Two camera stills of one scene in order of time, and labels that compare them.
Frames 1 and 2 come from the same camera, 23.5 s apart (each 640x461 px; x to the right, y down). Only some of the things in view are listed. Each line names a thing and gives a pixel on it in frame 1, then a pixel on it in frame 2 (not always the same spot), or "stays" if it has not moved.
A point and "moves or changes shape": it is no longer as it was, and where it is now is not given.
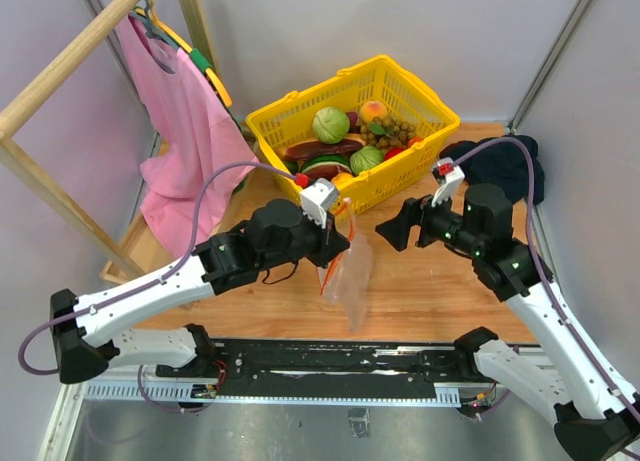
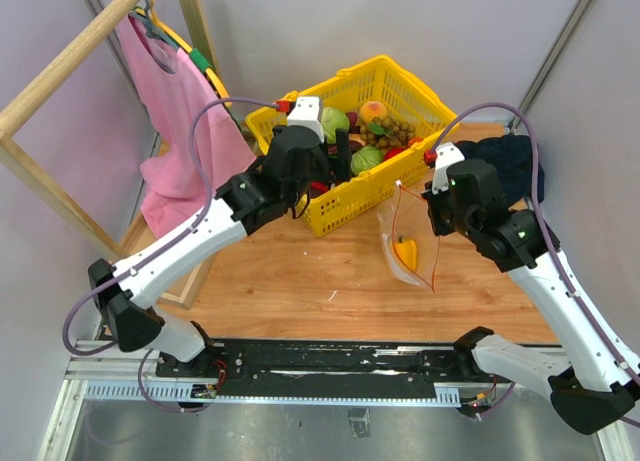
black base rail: (259, 368) stays
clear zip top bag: (347, 280) → (409, 239)
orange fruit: (413, 140) stays
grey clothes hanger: (150, 26) stays
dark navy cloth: (505, 165) stays
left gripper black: (331, 242) → (342, 160)
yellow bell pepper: (340, 177) moves or changes shape
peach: (373, 109) stays
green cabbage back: (330, 125) stays
